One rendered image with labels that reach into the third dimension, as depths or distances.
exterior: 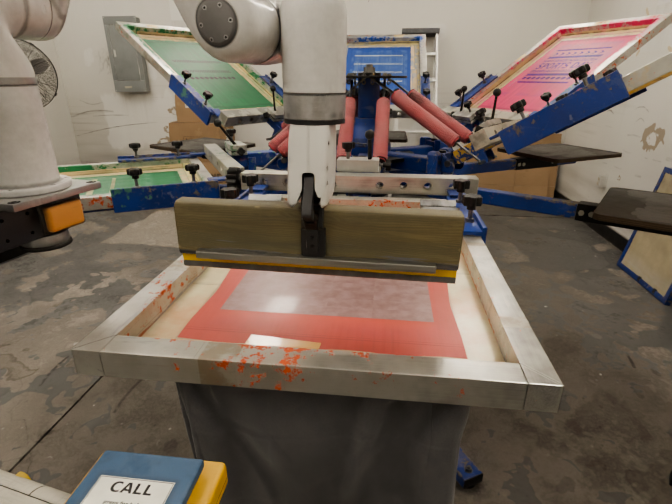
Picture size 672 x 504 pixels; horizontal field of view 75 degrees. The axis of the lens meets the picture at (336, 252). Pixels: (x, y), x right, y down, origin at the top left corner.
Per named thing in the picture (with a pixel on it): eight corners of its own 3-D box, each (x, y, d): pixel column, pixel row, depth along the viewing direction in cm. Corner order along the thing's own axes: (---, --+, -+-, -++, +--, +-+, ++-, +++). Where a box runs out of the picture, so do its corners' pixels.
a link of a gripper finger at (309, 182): (307, 152, 53) (312, 183, 58) (298, 200, 49) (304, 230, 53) (317, 152, 53) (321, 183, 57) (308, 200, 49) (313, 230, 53)
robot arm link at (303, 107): (292, 91, 57) (293, 114, 58) (276, 94, 49) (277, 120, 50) (349, 92, 56) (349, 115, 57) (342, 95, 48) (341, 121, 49)
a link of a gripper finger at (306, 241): (301, 206, 56) (302, 254, 58) (296, 213, 53) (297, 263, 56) (325, 207, 56) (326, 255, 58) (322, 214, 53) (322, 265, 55)
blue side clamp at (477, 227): (483, 258, 94) (487, 227, 91) (459, 257, 94) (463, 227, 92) (462, 217, 121) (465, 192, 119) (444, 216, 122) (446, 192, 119)
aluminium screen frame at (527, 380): (558, 413, 49) (564, 386, 48) (76, 374, 55) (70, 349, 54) (458, 212, 121) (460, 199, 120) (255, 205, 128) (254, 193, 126)
